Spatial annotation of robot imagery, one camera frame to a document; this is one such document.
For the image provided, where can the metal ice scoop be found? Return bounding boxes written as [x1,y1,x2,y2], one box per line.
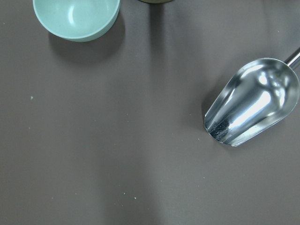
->
[204,49,300,147]

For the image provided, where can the wooden glass stand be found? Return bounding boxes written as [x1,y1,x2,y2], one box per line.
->
[139,0,173,4]

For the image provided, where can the mint green bowl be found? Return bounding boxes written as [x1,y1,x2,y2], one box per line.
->
[32,0,120,42]

